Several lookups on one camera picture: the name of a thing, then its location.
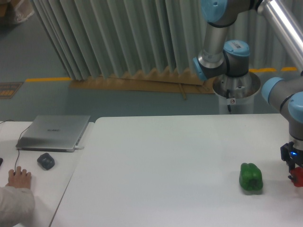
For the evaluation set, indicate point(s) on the person's hand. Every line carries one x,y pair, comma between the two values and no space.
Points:
19,178

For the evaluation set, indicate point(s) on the red bell pepper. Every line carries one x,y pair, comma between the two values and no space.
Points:
298,175

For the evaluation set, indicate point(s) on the white laptop cable plug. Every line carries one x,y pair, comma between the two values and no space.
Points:
78,148

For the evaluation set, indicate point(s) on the brown cardboard sheet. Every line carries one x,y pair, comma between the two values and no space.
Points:
168,82

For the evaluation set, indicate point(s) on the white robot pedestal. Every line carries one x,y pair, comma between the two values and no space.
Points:
236,95

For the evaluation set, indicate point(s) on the silver laptop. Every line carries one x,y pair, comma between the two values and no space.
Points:
55,133

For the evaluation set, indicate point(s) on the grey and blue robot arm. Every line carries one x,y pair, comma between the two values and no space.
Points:
229,60

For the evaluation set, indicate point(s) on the green bell pepper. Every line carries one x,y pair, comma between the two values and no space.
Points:
250,178

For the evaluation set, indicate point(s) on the white sleeved forearm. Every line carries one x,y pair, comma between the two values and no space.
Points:
16,205

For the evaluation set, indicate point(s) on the green pleated curtain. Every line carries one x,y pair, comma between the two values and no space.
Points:
94,37

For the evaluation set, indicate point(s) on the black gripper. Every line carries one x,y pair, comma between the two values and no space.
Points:
292,156

